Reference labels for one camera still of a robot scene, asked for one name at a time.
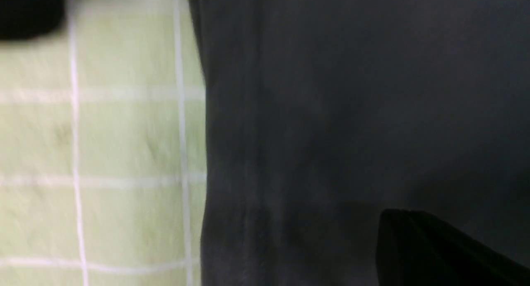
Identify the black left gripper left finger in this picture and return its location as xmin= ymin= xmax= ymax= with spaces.
xmin=0 ymin=0 xmax=67 ymax=41

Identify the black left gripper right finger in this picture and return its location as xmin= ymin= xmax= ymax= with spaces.
xmin=376 ymin=209 xmax=530 ymax=286

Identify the dark gray long-sleeve shirt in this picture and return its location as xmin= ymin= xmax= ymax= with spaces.
xmin=188 ymin=0 xmax=529 ymax=286

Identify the light green checkered tablecloth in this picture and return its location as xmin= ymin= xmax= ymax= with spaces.
xmin=0 ymin=0 xmax=206 ymax=286

